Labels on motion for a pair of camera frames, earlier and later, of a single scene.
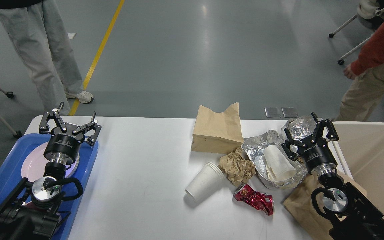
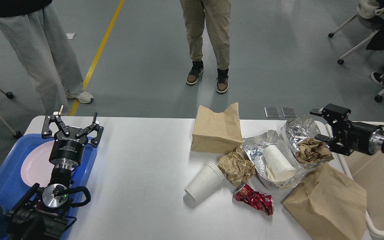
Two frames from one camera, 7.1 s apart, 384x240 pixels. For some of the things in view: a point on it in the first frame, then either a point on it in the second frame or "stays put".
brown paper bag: (299, 204) stays put
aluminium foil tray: (254, 145) stays put
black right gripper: (317, 154) -> (357, 137)
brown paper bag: (220, 133) stays put
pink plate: (34, 164) stays put
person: (380, 67) -> (217, 13)
